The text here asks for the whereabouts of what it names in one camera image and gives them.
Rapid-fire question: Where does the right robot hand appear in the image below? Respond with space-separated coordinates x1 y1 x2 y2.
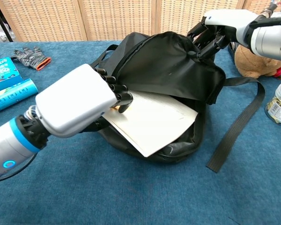
187 9 258 63

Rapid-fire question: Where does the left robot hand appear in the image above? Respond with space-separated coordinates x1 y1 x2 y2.
35 63 134 138

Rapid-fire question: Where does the black backpack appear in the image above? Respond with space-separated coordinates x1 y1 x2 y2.
90 31 266 173

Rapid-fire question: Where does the white spiral notebook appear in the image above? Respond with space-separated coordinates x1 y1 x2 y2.
104 91 199 158

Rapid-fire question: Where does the black hand tool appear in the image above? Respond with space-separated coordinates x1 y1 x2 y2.
228 43 238 64

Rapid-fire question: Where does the brown plush toy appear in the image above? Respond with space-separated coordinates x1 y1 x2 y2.
234 44 281 79

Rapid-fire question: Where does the grey knit glove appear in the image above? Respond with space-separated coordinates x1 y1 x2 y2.
11 46 52 71

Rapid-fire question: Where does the blue cookie box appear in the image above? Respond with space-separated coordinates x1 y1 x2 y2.
0 57 23 93

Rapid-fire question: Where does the woven folding screen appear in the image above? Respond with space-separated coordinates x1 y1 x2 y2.
0 0 281 42

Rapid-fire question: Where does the clear jar of clips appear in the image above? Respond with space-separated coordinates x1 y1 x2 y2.
264 81 281 128

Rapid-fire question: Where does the black tripod stand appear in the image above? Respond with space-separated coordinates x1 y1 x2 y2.
0 0 15 43

